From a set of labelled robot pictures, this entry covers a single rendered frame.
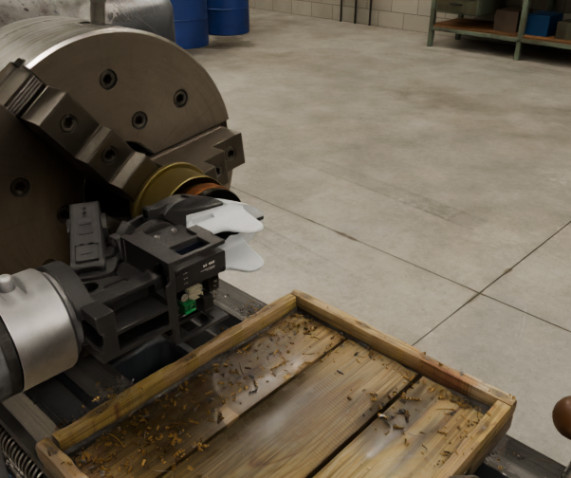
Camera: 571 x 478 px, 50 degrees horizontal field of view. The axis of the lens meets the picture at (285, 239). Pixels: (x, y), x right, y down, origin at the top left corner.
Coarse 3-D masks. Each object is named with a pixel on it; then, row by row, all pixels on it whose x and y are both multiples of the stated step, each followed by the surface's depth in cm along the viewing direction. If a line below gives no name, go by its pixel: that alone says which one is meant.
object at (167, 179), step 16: (160, 176) 56; (176, 176) 55; (192, 176) 55; (208, 176) 56; (144, 192) 55; (160, 192) 54; (176, 192) 54; (192, 192) 54; (208, 192) 53; (224, 192) 54
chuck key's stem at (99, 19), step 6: (90, 0) 59; (96, 0) 59; (102, 0) 59; (90, 6) 59; (96, 6) 59; (102, 6) 60; (90, 12) 60; (96, 12) 59; (102, 12) 60; (90, 18) 60; (96, 18) 60; (102, 18) 60; (96, 24) 60; (102, 24) 60
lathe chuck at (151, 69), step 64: (0, 64) 54; (64, 64) 55; (128, 64) 59; (192, 64) 65; (0, 128) 52; (128, 128) 62; (192, 128) 68; (0, 192) 54; (64, 192) 59; (0, 256) 56; (64, 256) 61
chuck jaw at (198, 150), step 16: (224, 128) 69; (176, 144) 67; (192, 144) 66; (208, 144) 66; (224, 144) 67; (240, 144) 69; (160, 160) 64; (176, 160) 63; (192, 160) 63; (208, 160) 63; (224, 160) 65; (240, 160) 70; (224, 176) 66
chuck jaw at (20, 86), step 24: (24, 72) 53; (0, 96) 53; (24, 96) 53; (48, 96) 52; (24, 120) 53; (48, 120) 51; (72, 120) 53; (96, 120) 54; (48, 144) 56; (72, 144) 53; (96, 144) 54; (120, 144) 55; (96, 168) 54; (120, 168) 55; (144, 168) 55; (120, 192) 56
